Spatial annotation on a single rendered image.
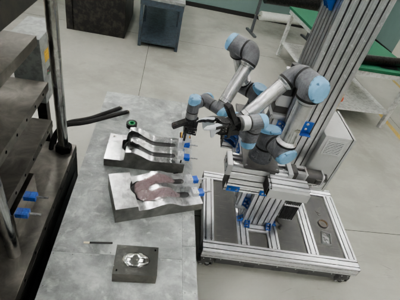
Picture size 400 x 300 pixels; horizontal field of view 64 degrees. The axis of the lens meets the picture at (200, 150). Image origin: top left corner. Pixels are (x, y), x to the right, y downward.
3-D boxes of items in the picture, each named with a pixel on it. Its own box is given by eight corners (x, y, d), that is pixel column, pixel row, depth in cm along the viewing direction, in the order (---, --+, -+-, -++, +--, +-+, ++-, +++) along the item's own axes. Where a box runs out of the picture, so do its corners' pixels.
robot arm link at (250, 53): (270, 52, 193) (226, 121, 200) (255, 44, 198) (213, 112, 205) (265, 44, 183) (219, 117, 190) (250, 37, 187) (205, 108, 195)
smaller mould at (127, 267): (157, 255, 161) (158, 247, 157) (155, 283, 150) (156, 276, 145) (116, 252, 158) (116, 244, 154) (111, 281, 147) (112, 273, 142)
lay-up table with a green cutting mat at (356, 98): (322, 60, 663) (346, 9, 599) (385, 130, 483) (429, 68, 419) (271, 52, 639) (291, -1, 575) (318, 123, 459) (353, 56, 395)
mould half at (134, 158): (182, 148, 229) (185, 133, 220) (182, 174, 209) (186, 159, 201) (110, 139, 221) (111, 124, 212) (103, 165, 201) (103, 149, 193)
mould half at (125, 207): (187, 178, 207) (190, 165, 200) (201, 209, 190) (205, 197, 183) (108, 187, 188) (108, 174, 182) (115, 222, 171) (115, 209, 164)
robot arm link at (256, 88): (258, 108, 226) (263, 91, 218) (242, 99, 232) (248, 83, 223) (266, 103, 234) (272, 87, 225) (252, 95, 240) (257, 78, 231)
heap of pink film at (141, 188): (173, 177, 197) (175, 168, 192) (181, 199, 185) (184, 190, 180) (131, 182, 187) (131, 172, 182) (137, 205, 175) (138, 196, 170)
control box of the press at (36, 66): (73, 188, 283) (61, 21, 191) (64, 215, 261) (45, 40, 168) (47, 186, 280) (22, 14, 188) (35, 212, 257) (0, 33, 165)
